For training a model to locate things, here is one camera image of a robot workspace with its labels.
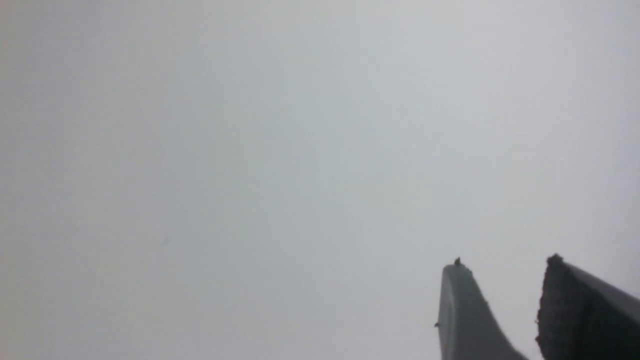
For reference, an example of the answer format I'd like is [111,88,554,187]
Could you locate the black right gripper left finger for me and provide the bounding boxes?
[434,257,526,360]

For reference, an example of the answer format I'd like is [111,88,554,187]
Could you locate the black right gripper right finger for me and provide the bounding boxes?
[535,254,640,360]

